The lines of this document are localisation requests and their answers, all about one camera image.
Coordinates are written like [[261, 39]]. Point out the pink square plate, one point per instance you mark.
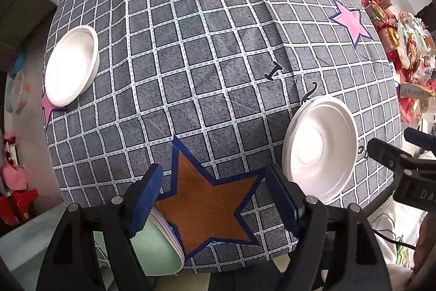
[[169, 232]]

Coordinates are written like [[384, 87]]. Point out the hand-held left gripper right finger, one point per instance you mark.
[[282, 202]]

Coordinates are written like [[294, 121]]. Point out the pile of snack bags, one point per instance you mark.
[[417, 38]]

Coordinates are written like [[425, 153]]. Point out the pink plush toy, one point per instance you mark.
[[13, 171]]

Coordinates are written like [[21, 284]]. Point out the grey checked star tablecloth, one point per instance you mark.
[[204, 55]]

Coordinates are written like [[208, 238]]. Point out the blue basin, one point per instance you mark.
[[17, 62]]

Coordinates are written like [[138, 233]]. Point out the white fabric bag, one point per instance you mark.
[[391, 263]]

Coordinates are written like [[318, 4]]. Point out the pile of packaged snacks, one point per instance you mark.
[[408, 111]]

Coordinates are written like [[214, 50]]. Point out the gold jar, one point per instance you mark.
[[392, 37]]

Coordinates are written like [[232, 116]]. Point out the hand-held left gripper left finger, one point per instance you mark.
[[146, 202]]

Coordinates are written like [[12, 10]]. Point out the glass jar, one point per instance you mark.
[[377, 12]]

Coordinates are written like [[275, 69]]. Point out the clear plastic basin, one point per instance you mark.
[[20, 91]]

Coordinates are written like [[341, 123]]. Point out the person's right forearm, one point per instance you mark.
[[428, 236]]

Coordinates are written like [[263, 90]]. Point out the green square plate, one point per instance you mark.
[[153, 250]]

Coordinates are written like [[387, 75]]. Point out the red plastic toy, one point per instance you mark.
[[17, 209]]

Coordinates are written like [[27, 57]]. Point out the large white bowl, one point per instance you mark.
[[284, 147]]

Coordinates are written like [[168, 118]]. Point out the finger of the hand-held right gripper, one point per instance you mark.
[[391, 154], [419, 139]]

